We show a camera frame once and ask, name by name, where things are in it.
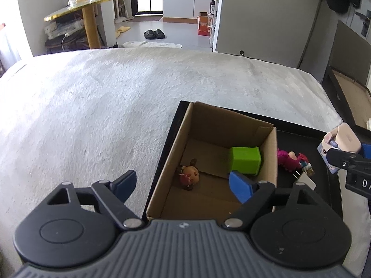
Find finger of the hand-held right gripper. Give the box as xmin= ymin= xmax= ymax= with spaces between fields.
xmin=327 ymin=148 xmax=363 ymax=170
xmin=359 ymin=141 xmax=371 ymax=159

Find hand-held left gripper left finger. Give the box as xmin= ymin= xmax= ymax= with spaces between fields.
xmin=46 ymin=170 xmax=145 ymax=230

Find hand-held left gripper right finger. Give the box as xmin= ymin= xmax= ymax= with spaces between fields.
xmin=222 ymin=171 xmax=333 ymax=230

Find green plastic block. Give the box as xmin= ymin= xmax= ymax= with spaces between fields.
xmin=228 ymin=146 xmax=262 ymax=176

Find white charger plug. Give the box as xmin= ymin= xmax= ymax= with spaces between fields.
xmin=293 ymin=166 xmax=316 ymax=192

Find small brown doll figure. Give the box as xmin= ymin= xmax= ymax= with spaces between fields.
xmin=178 ymin=159 xmax=200 ymax=191

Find pink toy creature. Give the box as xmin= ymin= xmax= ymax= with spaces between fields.
xmin=277 ymin=148 xmax=302 ymax=175

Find black tray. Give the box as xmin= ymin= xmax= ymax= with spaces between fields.
xmin=143 ymin=101 xmax=352 ymax=223

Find brown cardboard box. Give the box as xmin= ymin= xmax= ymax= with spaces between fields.
xmin=146 ymin=101 xmax=278 ymax=221

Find grey panel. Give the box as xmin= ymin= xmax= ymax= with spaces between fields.
xmin=329 ymin=20 xmax=371 ymax=89

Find black door lock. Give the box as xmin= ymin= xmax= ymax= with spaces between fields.
xmin=355 ymin=11 xmax=371 ymax=39

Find black coat stand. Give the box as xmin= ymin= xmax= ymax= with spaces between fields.
xmin=297 ymin=0 xmax=323 ymax=69

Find dark entry door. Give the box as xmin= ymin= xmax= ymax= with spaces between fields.
xmin=346 ymin=3 xmax=371 ymax=47

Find white floor towel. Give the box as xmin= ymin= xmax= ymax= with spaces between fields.
xmin=122 ymin=41 xmax=182 ymax=50

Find dark chair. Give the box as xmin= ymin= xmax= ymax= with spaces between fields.
xmin=43 ymin=14 xmax=91 ymax=50

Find round gold-edged table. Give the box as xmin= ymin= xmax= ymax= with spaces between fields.
xmin=43 ymin=0 xmax=134 ymax=50

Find orange cardboard box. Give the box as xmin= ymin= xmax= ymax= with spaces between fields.
xmin=197 ymin=12 xmax=213 ymax=37

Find brown door mat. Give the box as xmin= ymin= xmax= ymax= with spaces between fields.
xmin=128 ymin=16 xmax=163 ymax=23

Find white power strip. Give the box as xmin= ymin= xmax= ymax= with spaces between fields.
xmin=45 ymin=20 xmax=82 ymax=39

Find sheer curtain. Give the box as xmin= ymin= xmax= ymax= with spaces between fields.
xmin=0 ymin=23 xmax=32 ymax=74

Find white kitchen cabinet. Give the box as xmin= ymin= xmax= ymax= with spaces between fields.
xmin=162 ymin=0 xmax=221 ymax=24

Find cardboard-backed picture frame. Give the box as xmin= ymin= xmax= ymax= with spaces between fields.
xmin=327 ymin=66 xmax=371 ymax=131

